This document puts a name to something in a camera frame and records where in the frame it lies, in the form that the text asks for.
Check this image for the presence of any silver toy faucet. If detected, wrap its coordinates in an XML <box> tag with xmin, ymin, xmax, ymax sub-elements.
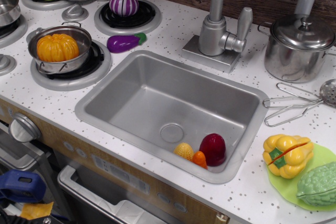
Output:
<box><xmin>182</xmin><ymin>0</ymin><xmax>253</xmax><ymax>73</ymax></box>

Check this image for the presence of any back right stove burner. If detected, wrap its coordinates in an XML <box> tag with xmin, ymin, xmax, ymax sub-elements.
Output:
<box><xmin>94</xmin><ymin>0</ymin><xmax>162</xmax><ymax>36</ymax></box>

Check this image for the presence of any stove burner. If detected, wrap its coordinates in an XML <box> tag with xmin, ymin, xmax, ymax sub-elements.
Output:
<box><xmin>94</xmin><ymin>0</ymin><xmax>162</xmax><ymax>36</ymax></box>
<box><xmin>30</xmin><ymin>40</ymin><xmax>112</xmax><ymax>91</ymax></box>
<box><xmin>1</xmin><ymin>15</ymin><xmax>28</xmax><ymax>48</ymax></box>
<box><xmin>21</xmin><ymin>0</ymin><xmax>74</xmax><ymax>11</ymax></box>

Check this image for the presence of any purple white toy onion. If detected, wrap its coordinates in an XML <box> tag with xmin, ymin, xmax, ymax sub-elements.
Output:
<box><xmin>109</xmin><ymin>0</ymin><xmax>139</xmax><ymax>17</ymax></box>

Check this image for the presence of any purple toy eggplant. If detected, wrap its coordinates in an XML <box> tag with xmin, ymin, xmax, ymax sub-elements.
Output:
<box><xmin>107</xmin><ymin>33</ymin><xmax>147</xmax><ymax>54</ymax></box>

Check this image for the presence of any grey stove knob centre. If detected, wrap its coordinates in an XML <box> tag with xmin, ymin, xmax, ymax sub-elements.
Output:
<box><xmin>61</xmin><ymin>4</ymin><xmax>89</xmax><ymax>22</ymax></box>

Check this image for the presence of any front stove burner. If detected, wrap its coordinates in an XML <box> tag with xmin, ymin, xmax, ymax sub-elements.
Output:
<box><xmin>30</xmin><ymin>40</ymin><xmax>112</xmax><ymax>91</ymax></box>

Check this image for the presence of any silver sink basin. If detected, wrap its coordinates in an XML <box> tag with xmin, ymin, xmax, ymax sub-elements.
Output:
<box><xmin>75</xmin><ymin>50</ymin><xmax>267</xmax><ymax>184</ymax></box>

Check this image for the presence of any orange toy pumpkin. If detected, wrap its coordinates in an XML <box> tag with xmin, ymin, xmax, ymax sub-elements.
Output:
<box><xmin>36</xmin><ymin>34</ymin><xmax>79</xmax><ymax>62</ymax></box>

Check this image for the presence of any back left stove burner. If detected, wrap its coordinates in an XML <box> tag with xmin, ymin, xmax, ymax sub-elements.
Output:
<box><xmin>21</xmin><ymin>0</ymin><xmax>74</xmax><ymax>11</ymax></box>

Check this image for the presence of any large steel pot with lid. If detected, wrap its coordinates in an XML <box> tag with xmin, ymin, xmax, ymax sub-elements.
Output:
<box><xmin>257</xmin><ymin>14</ymin><xmax>335</xmax><ymax>83</ymax></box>

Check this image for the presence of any small steel pot left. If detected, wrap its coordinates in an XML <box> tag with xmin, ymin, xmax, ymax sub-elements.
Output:
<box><xmin>1</xmin><ymin>0</ymin><xmax>20</xmax><ymax>27</ymax></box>

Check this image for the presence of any far left stove burner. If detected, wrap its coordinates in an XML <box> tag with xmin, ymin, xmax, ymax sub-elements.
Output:
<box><xmin>1</xmin><ymin>15</ymin><xmax>28</xmax><ymax>48</ymax></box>

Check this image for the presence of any yellow toy corn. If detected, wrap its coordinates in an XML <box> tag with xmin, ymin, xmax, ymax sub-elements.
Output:
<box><xmin>173</xmin><ymin>143</ymin><xmax>194</xmax><ymax>161</ymax></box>

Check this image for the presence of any dark red toy fruit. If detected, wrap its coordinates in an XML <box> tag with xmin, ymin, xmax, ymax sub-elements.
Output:
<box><xmin>199</xmin><ymin>133</ymin><xmax>226</xmax><ymax>167</ymax></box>

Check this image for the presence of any grey stove knob left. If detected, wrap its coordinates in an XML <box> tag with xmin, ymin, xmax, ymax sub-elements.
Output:
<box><xmin>0</xmin><ymin>54</ymin><xmax>17</xmax><ymax>76</ymax></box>

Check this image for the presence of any orange toy carrot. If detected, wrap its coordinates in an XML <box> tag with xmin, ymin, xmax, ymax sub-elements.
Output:
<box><xmin>192</xmin><ymin>151</ymin><xmax>208</xmax><ymax>169</ymax></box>

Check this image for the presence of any steel slotted spoon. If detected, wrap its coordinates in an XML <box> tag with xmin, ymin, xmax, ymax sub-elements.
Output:
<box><xmin>262</xmin><ymin>79</ymin><xmax>335</xmax><ymax>109</ymax></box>

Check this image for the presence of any silver oven knob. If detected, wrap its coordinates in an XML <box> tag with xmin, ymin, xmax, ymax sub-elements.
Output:
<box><xmin>8</xmin><ymin>113</ymin><xmax>42</xmax><ymax>143</ymax></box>

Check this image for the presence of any yellow toy bell pepper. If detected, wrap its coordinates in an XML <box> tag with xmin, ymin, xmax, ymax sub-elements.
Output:
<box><xmin>262</xmin><ymin>134</ymin><xmax>314</xmax><ymax>179</ymax></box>

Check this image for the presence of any silver dishwasher door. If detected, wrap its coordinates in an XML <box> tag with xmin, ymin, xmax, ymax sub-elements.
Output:
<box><xmin>57</xmin><ymin>165</ymin><xmax>179</xmax><ymax>223</ymax></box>

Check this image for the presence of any light green plate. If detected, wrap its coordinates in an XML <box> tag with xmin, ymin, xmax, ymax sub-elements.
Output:
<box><xmin>267</xmin><ymin>144</ymin><xmax>335</xmax><ymax>211</ymax></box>

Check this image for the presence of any blue clamp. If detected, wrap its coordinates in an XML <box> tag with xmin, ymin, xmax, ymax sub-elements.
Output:
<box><xmin>1</xmin><ymin>169</ymin><xmax>47</xmax><ymax>203</ymax></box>

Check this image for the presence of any green toy bitter gourd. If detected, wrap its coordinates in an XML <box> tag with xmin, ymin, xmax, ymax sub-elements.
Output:
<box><xmin>296</xmin><ymin>162</ymin><xmax>335</xmax><ymax>207</ymax></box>

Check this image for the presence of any yellow tape piece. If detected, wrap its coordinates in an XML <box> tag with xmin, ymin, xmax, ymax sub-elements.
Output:
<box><xmin>20</xmin><ymin>202</ymin><xmax>54</xmax><ymax>220</ymax></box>

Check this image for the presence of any steel pan with handles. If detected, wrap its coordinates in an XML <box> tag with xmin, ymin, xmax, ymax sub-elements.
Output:
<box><xmin>27</xmin><ymin>22</ymin><xmax>92</xmax><ymax>74</ymax></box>

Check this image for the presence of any wire handled utensil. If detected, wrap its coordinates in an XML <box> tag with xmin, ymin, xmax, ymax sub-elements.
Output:
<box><xmin>262</xmin><ymin>82</ymin><xmax>322</xmax><ymax>127</ymax></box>

